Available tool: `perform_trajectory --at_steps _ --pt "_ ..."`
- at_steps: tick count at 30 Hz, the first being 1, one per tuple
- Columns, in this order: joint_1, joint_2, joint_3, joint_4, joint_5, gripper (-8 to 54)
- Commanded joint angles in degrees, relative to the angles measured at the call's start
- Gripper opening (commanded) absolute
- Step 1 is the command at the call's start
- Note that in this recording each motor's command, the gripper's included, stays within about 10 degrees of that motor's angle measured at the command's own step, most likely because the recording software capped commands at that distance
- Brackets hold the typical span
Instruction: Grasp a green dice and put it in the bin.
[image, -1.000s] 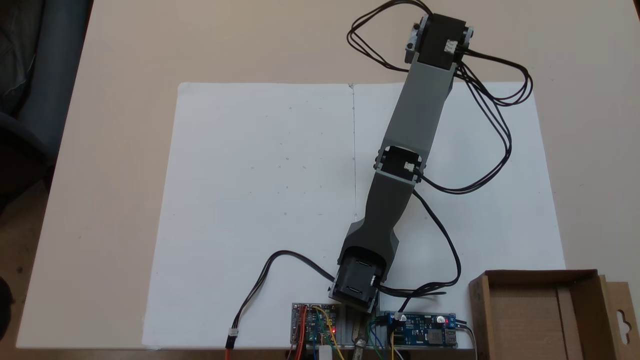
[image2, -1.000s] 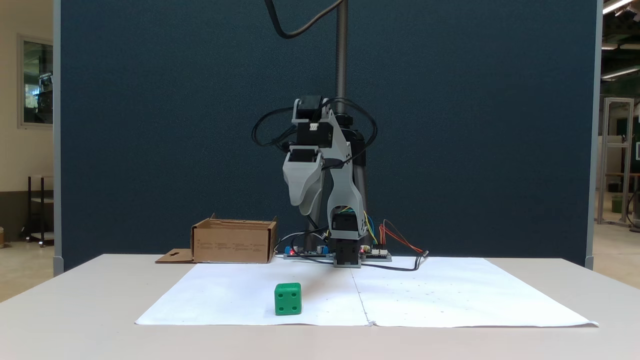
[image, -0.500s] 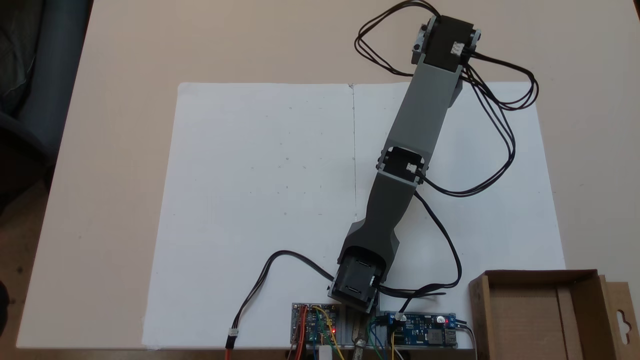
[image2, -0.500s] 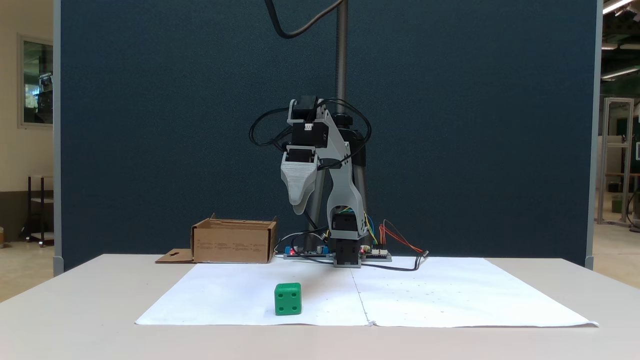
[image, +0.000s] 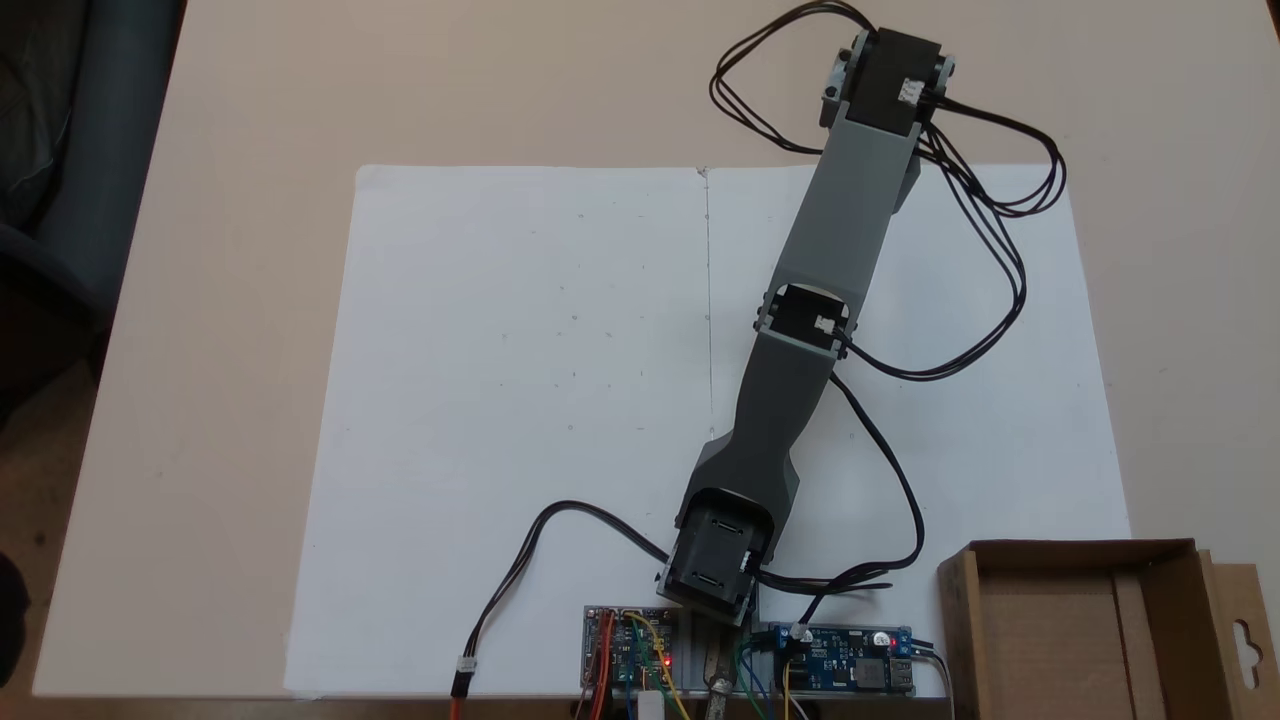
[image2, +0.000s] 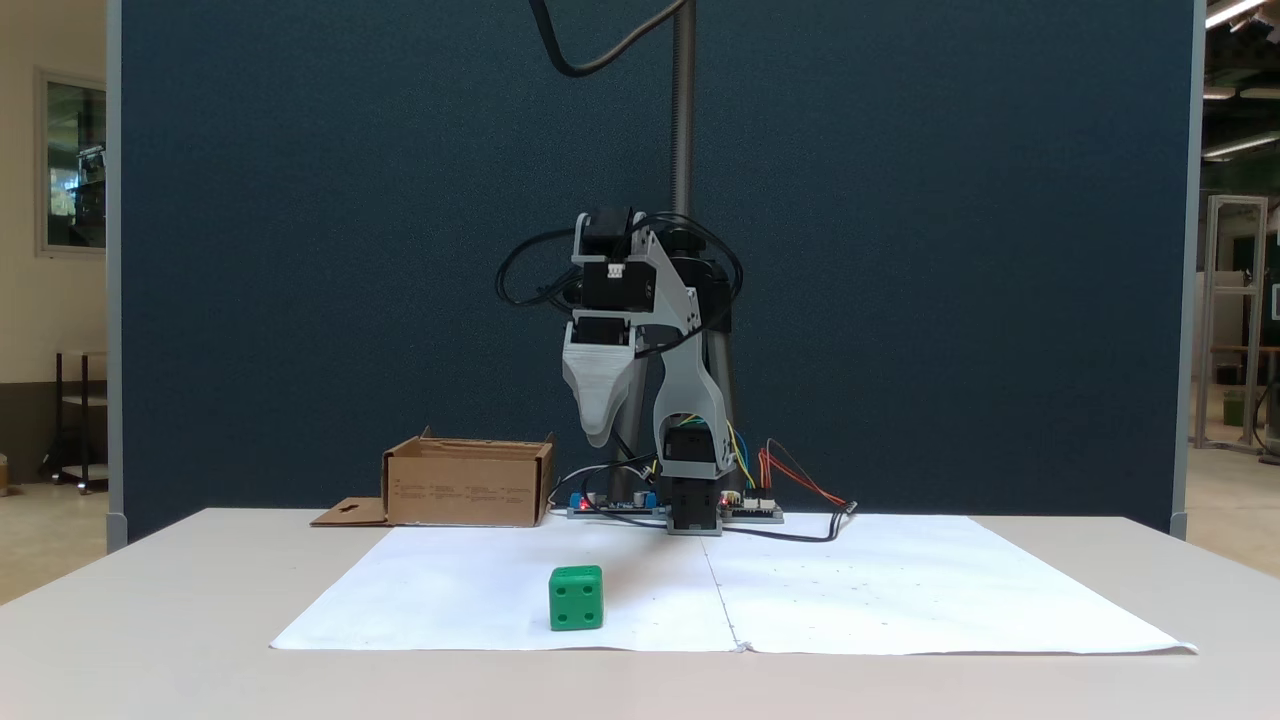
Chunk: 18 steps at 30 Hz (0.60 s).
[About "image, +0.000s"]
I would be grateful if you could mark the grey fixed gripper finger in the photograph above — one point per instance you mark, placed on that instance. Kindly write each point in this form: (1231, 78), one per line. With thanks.
(908, 185)

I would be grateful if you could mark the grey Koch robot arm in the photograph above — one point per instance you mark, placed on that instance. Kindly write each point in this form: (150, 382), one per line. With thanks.
(850, 220)

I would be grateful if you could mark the brown cardboard box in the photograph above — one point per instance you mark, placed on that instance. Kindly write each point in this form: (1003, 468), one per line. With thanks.
(1060, 640)

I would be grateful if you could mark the blue power circuit board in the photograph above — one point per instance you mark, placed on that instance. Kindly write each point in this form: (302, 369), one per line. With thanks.
(850, 665)

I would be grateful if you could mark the motor driver circuit board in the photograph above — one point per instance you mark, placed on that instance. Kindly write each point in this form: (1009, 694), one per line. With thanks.
(630, 650)

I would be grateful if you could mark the white plug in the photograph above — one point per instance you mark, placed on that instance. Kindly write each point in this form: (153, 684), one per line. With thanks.
(650, 706)

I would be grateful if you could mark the dark grey chair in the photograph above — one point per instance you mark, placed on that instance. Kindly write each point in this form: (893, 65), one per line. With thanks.
(120, 150)

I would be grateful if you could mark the grey base plate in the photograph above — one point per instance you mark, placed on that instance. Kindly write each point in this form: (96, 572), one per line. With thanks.
(693, 655)

